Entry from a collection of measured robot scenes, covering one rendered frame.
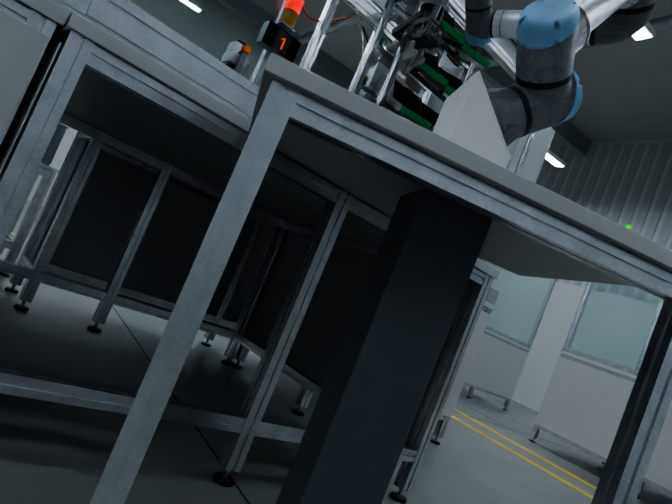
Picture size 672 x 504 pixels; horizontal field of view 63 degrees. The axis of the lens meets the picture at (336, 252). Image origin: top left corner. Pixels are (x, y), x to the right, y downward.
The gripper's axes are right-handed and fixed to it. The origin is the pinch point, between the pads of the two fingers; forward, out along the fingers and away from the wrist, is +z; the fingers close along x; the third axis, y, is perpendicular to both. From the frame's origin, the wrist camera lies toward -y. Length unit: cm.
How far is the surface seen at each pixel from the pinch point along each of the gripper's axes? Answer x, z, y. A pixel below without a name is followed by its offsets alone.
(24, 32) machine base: -85, 45, 4
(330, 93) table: -50, 39, 51
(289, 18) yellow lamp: -24.9, -4.7, -29.3
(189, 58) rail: -55, 31, -2
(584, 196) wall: 911, -312, -470
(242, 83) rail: -42, 29, -2
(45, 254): -36, 98, -134
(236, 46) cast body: -40.6, 16.3, -18.0
